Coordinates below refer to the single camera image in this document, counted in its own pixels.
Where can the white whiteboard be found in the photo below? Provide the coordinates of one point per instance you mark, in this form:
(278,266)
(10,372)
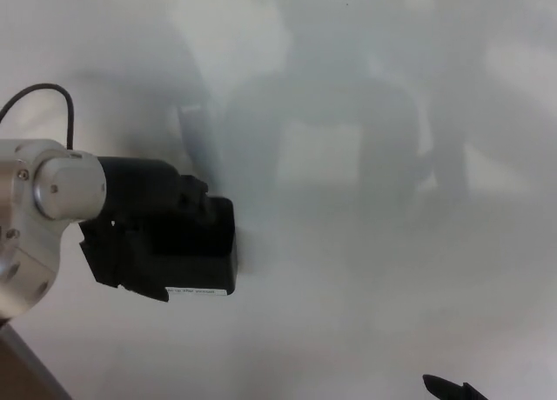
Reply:
(370,200)

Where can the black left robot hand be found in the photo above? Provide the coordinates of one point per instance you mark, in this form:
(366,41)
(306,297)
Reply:
(130,191)

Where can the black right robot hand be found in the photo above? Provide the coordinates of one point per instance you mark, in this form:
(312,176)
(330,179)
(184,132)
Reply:
(448,388)

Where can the black magnetic marker holder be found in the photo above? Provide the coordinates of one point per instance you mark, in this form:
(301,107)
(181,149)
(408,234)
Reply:
(204,271)

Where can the grey whiteboard frame edge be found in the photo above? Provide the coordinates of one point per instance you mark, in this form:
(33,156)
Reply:
(35,369)

